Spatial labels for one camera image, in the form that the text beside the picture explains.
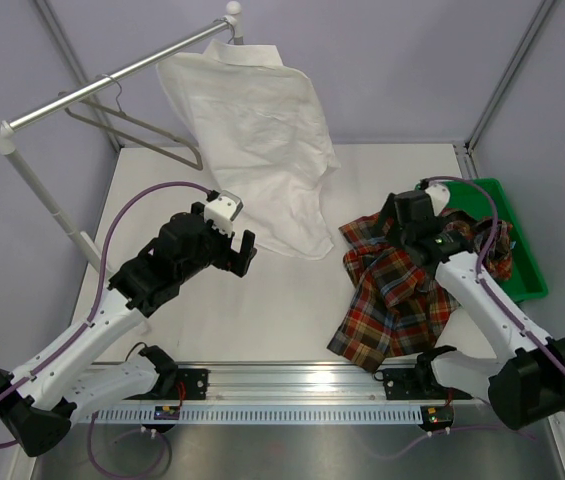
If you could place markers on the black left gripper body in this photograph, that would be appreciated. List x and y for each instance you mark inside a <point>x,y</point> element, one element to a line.
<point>216,249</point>

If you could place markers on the plaid flannel shirt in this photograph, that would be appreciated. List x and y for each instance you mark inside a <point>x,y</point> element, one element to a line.
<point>397,309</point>

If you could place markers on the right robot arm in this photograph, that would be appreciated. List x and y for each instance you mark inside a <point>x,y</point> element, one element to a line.
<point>524,381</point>

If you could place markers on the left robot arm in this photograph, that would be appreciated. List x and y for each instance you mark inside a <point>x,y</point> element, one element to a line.
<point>42,399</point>

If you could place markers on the white shirt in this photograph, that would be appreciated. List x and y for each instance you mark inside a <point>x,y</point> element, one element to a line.
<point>263,134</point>

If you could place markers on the white shirt hanger hook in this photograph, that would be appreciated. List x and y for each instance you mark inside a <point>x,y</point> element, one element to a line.
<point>237,35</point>

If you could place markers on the silver clothes rack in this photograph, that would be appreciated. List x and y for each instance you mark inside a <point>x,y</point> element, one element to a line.
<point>85,93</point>

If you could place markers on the green plastic bin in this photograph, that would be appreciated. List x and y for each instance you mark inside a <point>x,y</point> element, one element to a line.
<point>526,281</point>

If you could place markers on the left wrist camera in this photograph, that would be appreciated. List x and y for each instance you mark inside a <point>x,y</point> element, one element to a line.
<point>221,210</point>

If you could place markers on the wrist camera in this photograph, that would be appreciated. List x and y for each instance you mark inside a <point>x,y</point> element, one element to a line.
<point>221,210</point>
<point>440,196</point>

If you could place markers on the aluminium mounting rail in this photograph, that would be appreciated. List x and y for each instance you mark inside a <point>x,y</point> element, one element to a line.
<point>298,383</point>

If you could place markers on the white slotted cable duct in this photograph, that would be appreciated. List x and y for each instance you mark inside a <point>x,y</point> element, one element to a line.
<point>261,415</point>

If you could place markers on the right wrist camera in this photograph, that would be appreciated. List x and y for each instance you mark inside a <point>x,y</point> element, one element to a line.
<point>440,196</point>

